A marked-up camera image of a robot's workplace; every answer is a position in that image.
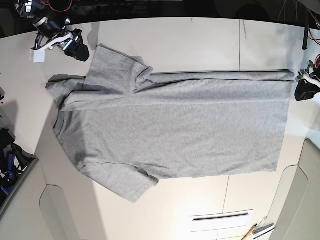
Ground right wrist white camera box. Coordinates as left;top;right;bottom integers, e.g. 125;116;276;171
29;49;46;63

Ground blue and black equipment pile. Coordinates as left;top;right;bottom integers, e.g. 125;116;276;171
0;128;36;205

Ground black power strip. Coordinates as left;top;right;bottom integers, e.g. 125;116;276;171
71;4;136;16

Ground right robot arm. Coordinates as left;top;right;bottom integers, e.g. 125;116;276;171
15;0;90;63

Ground grey T-shirt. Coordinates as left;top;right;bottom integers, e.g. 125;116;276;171
46;46;294;203

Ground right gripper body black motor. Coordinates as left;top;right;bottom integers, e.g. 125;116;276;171
32;16;83;51

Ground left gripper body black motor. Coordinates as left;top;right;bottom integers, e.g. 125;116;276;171
295;59;320;88

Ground white cables top right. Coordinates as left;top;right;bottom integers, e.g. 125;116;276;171
278;0;311;23

